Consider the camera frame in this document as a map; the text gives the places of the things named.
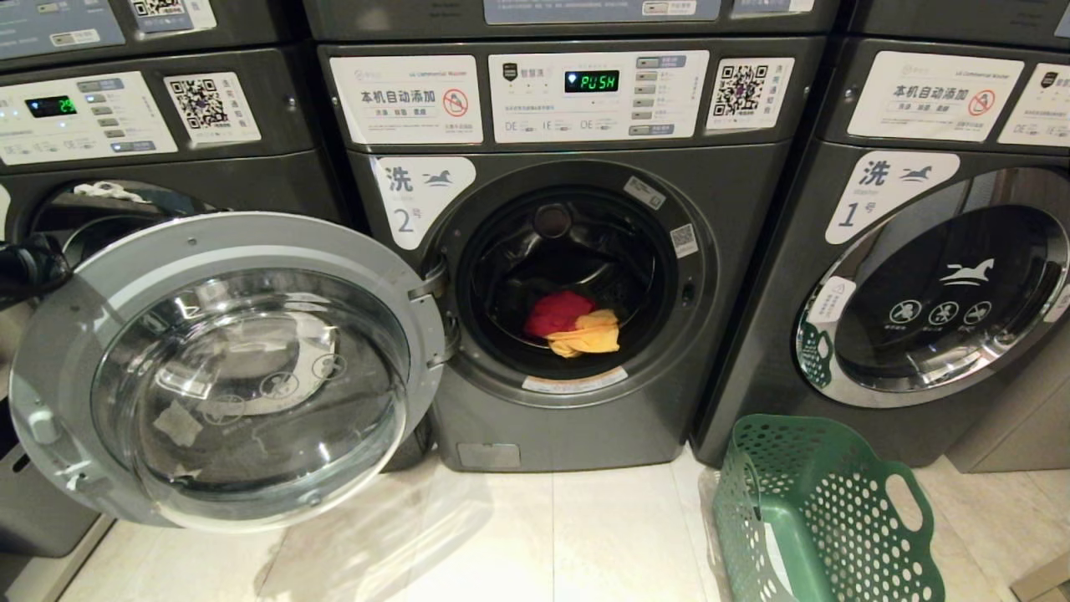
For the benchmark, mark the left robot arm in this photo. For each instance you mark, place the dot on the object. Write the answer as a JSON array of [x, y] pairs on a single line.
[[29, 266]]

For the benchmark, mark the grey front-load washer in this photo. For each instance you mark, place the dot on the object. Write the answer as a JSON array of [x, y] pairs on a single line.
[[736, 201], [251, 180], [777, 318]]

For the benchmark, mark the round glass washer door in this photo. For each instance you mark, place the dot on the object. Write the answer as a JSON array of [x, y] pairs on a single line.
[[251, 393]]

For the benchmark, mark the green plastic laundry basket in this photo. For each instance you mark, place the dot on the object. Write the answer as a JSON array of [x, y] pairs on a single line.
[[802, 510]]

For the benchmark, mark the round dark washer door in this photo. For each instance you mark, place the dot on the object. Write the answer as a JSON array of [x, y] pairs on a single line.
[[945, 293]]

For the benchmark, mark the red cloth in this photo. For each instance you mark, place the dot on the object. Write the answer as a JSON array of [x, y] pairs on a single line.
[[553, 313]]

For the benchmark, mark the yellow cloth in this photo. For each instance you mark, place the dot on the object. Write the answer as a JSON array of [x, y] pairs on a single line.
[[595, 334]]

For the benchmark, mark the grey stacked dryer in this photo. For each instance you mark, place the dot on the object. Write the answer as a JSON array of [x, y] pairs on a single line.
[[945, 18], [251, 21], [401, 17]]

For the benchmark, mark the white cloth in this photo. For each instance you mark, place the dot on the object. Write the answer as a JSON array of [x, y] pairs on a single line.
[[107, 191]]

